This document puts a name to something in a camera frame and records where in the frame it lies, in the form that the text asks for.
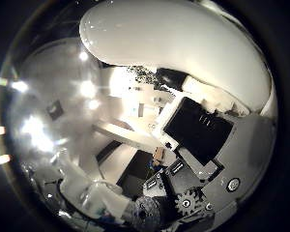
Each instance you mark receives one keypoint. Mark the leafy potted plant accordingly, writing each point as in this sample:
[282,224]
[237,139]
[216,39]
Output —
[141,74]

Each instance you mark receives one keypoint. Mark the white bulky equipment casing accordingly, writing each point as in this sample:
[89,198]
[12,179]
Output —
[96,193]

